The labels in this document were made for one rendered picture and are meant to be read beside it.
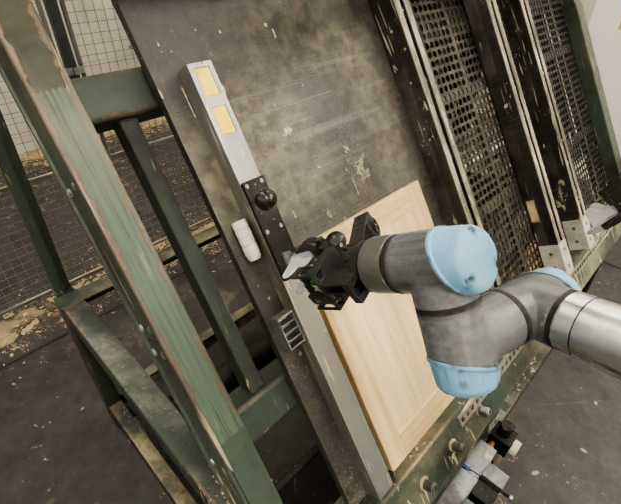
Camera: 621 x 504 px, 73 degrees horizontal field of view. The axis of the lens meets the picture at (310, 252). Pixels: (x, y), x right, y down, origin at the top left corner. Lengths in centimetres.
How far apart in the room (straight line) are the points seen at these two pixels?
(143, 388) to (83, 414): 108
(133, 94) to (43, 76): 17
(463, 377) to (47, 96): 65
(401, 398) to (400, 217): 44
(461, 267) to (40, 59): 62
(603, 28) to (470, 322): 430
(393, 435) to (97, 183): 81
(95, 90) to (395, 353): 82
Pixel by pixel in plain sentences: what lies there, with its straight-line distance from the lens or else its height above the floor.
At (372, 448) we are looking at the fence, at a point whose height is 99.
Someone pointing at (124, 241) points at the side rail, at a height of 151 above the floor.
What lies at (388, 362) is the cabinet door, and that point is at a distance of 104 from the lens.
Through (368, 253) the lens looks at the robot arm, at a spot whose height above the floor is 156.
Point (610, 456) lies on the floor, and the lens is 251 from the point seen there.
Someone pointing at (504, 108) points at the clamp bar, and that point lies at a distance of 161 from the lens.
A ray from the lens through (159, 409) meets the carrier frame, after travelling 136.
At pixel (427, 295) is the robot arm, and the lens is 48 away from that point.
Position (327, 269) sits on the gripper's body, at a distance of 59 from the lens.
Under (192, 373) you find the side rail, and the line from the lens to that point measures 73.
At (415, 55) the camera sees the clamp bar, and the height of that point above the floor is 164.
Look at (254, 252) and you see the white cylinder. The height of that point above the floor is 141.
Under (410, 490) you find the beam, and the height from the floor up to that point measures 87.
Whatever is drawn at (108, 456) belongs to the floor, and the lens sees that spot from 230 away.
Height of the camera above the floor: 187
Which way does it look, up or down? 36 degrees down
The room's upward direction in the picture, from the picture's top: straight up
